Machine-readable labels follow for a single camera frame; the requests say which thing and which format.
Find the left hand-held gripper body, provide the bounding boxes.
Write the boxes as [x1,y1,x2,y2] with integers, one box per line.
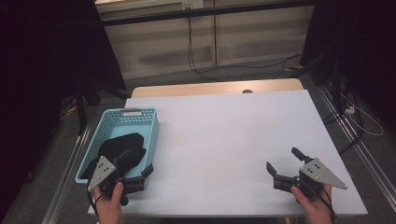
[87,155,146,207]

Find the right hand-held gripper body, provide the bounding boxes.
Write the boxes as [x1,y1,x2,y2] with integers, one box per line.
[274,158,348,198]

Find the black shorts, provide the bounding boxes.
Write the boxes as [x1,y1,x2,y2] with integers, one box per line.
[81,132,148,180]

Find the light blue plastic basket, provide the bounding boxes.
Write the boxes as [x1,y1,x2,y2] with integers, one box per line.
[75,106,160,189]

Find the person's right hand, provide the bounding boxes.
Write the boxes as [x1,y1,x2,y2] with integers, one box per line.
[290,184,333,224]

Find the person's left hand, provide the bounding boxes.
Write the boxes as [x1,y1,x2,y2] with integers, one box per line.
[92,182,125,224]

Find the black stand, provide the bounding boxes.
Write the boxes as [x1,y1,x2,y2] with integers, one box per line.
[292,50,344,106]
[74,78,132,136]

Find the black curtain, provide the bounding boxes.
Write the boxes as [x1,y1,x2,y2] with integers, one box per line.
[0,0,127,218]
[300,0,396,132]

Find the beige wooden shelf unit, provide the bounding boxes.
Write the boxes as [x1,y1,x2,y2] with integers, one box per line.
[104,6,314,80]

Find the black horizontal bar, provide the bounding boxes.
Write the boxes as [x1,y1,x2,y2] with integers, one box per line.
[100,0,316,27]

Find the left hand-held gripper black cable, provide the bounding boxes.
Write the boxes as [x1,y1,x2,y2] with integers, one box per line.
[86,186,104,217]

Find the hand-held gripper black cable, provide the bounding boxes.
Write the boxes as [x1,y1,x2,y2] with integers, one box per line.
[86,186,104,217]
[306,183,338,220]

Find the right hand-held gripper black cable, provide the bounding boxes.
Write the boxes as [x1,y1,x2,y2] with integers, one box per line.
[306,183,338,220]

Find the metal floor rail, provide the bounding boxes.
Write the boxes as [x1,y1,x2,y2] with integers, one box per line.
[41,122,94,224]
[317,85,396,203]

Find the black floor cable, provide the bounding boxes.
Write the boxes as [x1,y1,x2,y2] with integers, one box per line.
[321,90,365,156]

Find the white floor cable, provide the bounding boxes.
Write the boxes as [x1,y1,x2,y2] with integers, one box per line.
[340,92,385,137]

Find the black hanging cable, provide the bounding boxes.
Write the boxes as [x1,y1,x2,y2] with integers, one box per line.
[186,16,304,82]

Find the white wall socket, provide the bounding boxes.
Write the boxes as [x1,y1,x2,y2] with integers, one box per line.
[181,0,204,10]

